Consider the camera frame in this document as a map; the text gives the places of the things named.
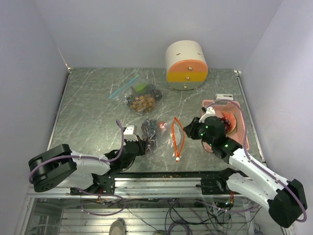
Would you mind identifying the fake brown longan bunch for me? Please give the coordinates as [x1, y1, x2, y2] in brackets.
[127, 94, 156, 113]

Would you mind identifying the fake brown round fruit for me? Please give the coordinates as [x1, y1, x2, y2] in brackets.
[158, 121, 168, 133]

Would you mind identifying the blue zip top bag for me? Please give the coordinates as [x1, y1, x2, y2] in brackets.
[109, 75, 164, 115]

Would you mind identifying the round mini drawer cabinet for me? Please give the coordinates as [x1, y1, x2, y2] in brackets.
[165, 40, 208, 91]

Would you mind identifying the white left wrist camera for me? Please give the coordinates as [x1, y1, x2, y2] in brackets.
[123, 125, 138, 141]

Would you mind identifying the orange zip top bag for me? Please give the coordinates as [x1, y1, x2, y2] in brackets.
[146, 117, 185, 163]

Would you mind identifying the fake dark blue grape bunch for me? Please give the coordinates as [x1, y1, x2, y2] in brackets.
[141, 118, 160, 153]

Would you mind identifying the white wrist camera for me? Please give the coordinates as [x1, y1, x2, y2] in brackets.
[123, 125, 138, 141]
[199, 106, 216, 123]

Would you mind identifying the fake green vegetable piece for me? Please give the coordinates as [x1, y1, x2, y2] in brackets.
[134, 83, 147, 94]

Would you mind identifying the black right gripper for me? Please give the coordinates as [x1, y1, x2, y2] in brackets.
[183, 117, 215, 146]

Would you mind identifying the pink perforated plastic basket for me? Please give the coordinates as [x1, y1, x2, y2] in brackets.
[212, 101, 249, 150]

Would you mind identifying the aluminium rail frame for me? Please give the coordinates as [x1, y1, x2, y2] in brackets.
[14, 168, 296, 235]

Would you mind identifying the small white plastic clip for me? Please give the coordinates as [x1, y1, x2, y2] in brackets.
[216, 94, 234, 101]

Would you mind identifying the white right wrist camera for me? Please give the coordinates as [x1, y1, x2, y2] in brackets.
[199, 106, 216, 123]

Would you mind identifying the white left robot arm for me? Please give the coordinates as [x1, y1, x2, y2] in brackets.
[28, 136, 148, 194]

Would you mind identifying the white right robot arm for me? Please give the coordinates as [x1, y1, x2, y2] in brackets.
[184, 116, 308, 228]

